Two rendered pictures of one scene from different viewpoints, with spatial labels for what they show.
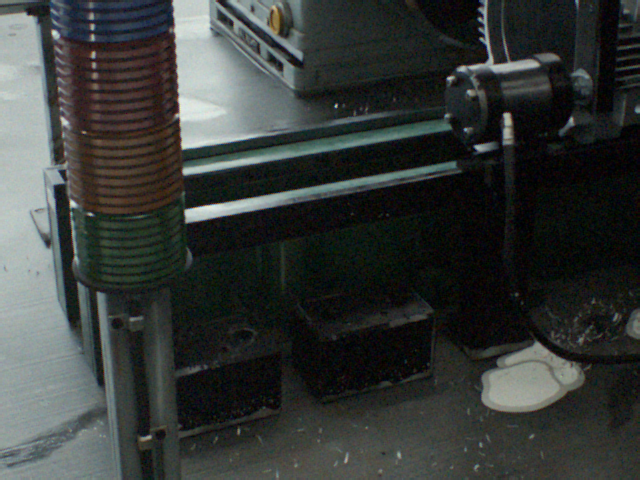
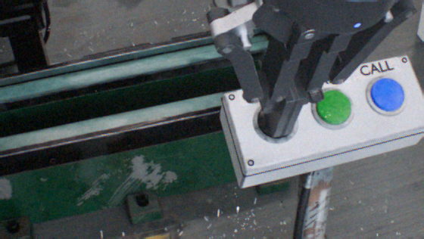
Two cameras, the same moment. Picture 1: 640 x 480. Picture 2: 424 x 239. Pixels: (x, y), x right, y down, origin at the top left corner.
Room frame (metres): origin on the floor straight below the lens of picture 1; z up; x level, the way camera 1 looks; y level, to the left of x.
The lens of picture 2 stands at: (1.50, 0.23, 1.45)
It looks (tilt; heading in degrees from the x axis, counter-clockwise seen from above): 42 degrees down; 191
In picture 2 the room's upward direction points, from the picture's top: 3 degrees counter-clockwise
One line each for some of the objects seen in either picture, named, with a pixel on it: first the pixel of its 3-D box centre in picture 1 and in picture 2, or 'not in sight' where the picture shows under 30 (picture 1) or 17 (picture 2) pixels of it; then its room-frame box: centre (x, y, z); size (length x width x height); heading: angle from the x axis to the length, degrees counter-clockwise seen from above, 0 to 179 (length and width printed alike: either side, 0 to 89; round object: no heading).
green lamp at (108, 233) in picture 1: (129, 228); not in sight; (0.58, 0.10, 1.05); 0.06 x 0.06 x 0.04
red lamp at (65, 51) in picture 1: (117, 68); not in sight; (0.58, 0.10, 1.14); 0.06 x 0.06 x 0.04
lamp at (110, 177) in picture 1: (123, 151); not in sight; (0.58, 0.10, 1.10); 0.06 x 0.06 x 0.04
